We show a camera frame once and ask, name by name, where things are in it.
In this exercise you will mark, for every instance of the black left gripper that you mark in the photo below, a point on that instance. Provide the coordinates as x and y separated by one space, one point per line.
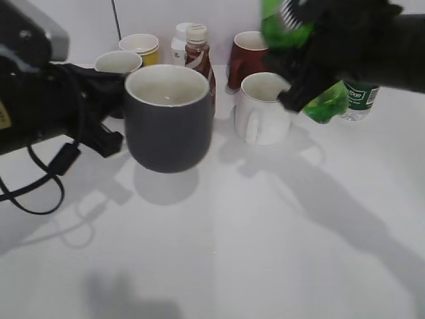
76 101

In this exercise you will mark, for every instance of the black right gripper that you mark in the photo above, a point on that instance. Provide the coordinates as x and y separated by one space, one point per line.
373 42

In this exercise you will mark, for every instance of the green soda bottle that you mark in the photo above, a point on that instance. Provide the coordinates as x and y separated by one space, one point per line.
281 28

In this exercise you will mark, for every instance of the dark grey ceramic mug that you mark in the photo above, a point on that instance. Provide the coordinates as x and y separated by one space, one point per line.
168 115

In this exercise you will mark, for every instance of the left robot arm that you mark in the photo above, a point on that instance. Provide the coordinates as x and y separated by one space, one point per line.
42 95

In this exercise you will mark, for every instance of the yellow paper cup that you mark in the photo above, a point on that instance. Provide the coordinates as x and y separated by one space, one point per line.
145 45

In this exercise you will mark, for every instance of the black ceramic mug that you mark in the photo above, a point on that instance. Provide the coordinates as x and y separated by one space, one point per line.
120 63

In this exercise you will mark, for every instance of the dark red ceramic mug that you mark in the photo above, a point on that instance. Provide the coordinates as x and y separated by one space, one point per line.
246 57

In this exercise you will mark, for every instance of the white ceramic mug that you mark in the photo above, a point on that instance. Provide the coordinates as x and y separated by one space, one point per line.
259 118

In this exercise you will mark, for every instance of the clear green-label water bottle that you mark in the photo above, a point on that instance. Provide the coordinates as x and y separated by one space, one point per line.
361 99

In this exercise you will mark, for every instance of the white floral drink bottle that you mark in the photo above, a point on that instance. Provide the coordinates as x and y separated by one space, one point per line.
178 44

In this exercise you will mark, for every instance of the brown Nescafe coffee bottle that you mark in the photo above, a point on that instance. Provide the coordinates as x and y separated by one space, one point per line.
197 57

